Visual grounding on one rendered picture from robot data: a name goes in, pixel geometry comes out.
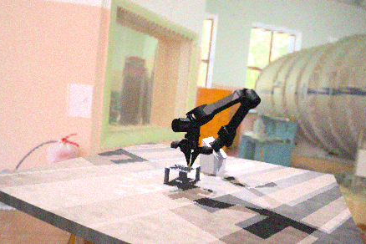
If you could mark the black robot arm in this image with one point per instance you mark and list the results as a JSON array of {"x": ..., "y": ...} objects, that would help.
[{"x": 206, "y": 112}]

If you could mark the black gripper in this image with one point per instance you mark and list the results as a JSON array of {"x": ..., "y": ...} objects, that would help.
[{"x": 191, "y": 156}]

